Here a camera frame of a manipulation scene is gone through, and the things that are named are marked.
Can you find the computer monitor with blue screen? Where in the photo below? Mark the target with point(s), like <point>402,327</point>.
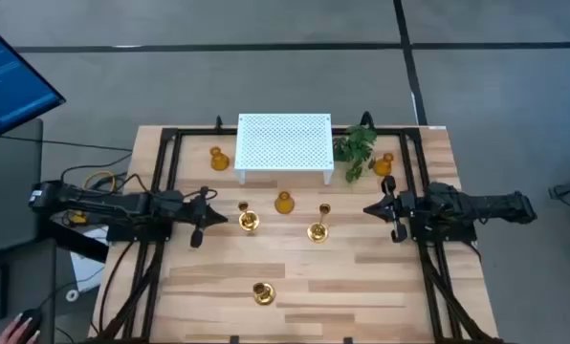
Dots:
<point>7,81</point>

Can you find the green plant in white pot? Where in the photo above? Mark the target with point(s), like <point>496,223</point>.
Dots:
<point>354,148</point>

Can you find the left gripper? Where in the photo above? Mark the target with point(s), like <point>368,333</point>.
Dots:
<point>200,215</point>

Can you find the amber glass candle holder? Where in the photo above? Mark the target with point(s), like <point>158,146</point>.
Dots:
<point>284,204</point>
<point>219,161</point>
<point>383,167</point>

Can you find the white perforated metal shelf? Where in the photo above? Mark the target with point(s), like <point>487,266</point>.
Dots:
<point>285,143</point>

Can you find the tall brass candlestick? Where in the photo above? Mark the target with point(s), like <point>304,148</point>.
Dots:
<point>317,232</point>

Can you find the white tape roll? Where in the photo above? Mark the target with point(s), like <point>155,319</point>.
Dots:
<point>68,295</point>

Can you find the black floor stand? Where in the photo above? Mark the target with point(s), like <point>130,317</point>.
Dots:
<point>564,191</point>

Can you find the black aluminium table frame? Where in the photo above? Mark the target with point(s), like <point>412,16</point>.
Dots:
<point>199,131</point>

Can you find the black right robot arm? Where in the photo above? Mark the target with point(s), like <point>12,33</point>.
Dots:
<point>495,205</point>

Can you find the medium brass candlestick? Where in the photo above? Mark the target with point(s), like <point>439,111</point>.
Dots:
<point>265,294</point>

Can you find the person's hand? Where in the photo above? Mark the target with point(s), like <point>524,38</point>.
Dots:
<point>15,335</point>

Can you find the black computer mouse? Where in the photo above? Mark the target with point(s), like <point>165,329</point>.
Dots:
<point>31,317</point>

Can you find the grey desk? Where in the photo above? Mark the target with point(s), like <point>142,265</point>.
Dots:
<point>7,191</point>

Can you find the yellow clamp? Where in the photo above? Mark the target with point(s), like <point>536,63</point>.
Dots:
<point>78,218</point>

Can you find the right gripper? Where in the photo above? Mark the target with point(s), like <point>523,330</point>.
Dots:
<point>404,208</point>

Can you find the short brass candlestick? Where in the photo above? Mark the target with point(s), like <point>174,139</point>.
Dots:
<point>249,221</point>

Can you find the white paper sheet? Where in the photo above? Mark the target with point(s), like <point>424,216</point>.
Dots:
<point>86,267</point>

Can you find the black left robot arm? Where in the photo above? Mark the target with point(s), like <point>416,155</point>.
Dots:
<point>98,203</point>

